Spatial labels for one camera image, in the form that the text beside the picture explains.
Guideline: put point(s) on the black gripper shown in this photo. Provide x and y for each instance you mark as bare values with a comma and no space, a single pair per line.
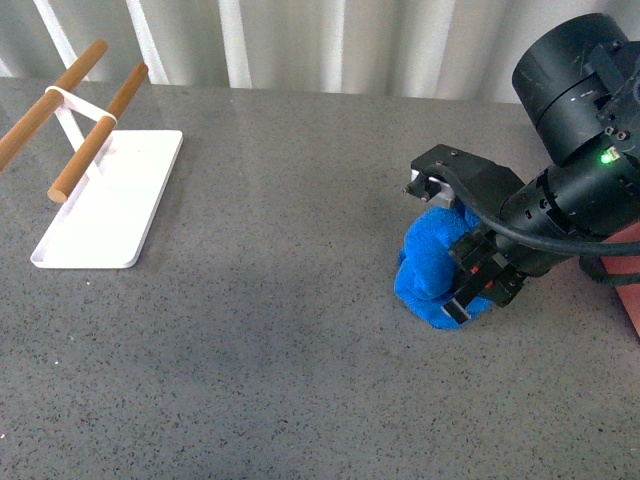
563,212

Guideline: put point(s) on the blue microfiber cloth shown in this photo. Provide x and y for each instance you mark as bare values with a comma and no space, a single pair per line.
425,269

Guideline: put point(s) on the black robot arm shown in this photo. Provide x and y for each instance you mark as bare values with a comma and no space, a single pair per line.
579,84

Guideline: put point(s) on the pink plastic box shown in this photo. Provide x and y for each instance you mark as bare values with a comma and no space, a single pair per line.
628,294

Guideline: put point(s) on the white pleated curtain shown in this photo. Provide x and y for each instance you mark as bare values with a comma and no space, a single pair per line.
458,50

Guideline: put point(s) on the white rack with wooden bars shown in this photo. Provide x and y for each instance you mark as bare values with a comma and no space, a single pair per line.
109,191

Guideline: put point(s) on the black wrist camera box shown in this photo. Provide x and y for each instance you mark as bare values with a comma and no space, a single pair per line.
444,176

